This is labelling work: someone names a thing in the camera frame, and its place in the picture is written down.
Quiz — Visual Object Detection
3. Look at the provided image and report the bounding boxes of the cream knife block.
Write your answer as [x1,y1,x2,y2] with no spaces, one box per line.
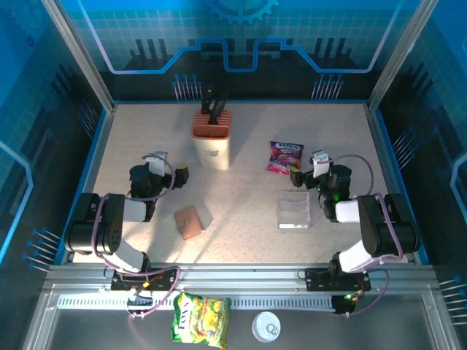
[191,109,234,171]

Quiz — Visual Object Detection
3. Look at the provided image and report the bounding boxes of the purple candy bag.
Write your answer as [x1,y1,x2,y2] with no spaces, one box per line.
[266,140,305,176]

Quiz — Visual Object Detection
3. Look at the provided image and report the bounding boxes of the grey metal shelf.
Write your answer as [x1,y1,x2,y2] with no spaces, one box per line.
[45,308,437,350]

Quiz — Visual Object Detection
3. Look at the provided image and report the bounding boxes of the black connector box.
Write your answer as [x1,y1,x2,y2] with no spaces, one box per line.
[331,294,361,316]

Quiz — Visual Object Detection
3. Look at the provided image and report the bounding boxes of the black handled knife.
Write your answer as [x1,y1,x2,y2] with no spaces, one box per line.
[201,84,215,114]
[208,97,229,125]

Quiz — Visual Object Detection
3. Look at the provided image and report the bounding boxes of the slotted white cable duct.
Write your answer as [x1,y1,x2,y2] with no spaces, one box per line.
[57,295,335,311]

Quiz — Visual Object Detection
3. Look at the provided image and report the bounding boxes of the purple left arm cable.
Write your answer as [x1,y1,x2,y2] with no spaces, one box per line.
[90,154,182,320]

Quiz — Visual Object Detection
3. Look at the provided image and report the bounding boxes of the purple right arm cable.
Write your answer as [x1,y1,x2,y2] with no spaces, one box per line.
[328,154,406,317]

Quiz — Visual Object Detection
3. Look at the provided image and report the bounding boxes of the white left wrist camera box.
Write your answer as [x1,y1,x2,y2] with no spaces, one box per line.
[147,150,169,178]

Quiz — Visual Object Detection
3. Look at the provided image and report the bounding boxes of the tan leather card holder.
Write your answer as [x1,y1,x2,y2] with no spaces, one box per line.
[174,204,205,241]

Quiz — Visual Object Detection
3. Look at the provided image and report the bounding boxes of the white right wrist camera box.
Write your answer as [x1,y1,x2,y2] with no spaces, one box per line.
[309,149,333,178]

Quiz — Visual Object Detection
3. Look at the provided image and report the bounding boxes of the aluminium beam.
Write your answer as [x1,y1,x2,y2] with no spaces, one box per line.
[43,264,439,295]

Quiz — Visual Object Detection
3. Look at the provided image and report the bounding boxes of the white tin can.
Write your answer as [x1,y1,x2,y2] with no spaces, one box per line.
[251,311,282,343]

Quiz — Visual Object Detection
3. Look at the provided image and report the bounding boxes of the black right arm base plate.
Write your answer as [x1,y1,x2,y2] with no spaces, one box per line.
[304,268,372,292]

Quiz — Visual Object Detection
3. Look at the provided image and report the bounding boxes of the aluminium frame post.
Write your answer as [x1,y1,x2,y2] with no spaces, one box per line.
[40,0,117,112]
[366,0,441,112]

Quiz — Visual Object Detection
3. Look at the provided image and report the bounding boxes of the aluminium table side rail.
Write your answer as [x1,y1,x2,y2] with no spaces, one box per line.
[366,104,419,265]
[54,104,117,265]

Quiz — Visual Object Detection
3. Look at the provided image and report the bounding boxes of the yellow green candy bag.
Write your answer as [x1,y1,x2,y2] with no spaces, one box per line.
[171,292,232,349]

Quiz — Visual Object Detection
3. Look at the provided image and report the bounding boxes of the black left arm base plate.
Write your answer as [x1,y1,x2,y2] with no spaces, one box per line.
[110,268,180,292]

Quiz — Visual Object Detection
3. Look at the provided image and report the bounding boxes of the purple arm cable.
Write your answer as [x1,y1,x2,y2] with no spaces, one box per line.
[328,154,406,317]
[90,154,182,320]

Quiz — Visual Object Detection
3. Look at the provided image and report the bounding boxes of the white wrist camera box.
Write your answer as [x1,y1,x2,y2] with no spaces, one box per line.
[309,149,333,178]
[147,150,169,178]

